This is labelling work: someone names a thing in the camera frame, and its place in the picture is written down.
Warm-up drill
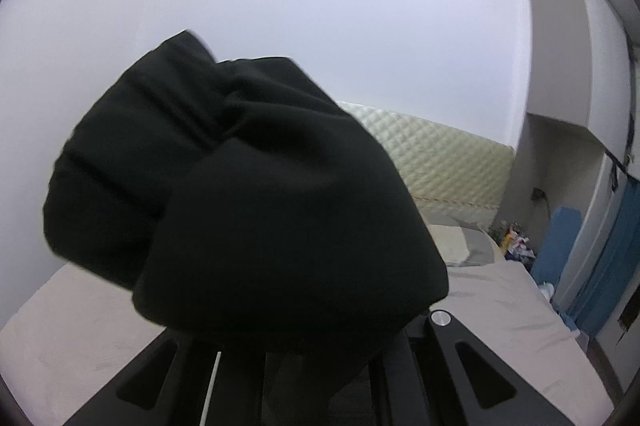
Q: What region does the blue padded board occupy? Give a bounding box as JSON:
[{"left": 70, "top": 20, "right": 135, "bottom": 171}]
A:
[{"left": 529, "top": 206, "right": 582, "bottom": 286}]

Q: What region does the black puffy jacket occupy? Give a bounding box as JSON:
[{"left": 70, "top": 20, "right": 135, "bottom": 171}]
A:
[{"left": 43, "top": 31, "right": 448, "bottom": 425}]

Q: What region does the grey pillow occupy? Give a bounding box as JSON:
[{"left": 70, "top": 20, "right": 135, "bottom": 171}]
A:
[{"left": 423, "top": 212, "right": 504, "bottom": 268}]

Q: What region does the beige pillow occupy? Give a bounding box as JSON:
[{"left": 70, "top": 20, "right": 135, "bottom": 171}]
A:
[{"left": 427, "top": 224, "right": 470, "bottom": 267}]

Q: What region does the grey white wardrobe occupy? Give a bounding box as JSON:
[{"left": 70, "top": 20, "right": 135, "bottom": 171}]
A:
[{"left": 499, "top": 0, "right": 640, "bottom": 397}]

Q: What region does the wall socket right of bed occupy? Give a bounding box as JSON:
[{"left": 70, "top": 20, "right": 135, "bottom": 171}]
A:
[{"left": 530, "top": 187, "right": 548, "bottom": 201}]

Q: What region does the clutter of small items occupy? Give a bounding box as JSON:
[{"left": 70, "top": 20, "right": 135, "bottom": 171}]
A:
[{"left": 489, "top": 221, "right": 536, "bottom": 268}]

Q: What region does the cream quilted headboard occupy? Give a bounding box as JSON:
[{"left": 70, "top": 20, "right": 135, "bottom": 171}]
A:
[{"left": 340, "top": 102, "right": 515, "bottom": 230}]

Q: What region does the blue curtain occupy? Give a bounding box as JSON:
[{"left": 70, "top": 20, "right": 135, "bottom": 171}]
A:
[{"left": 568, "top": 178, "right": 640, "bottom": 337}]

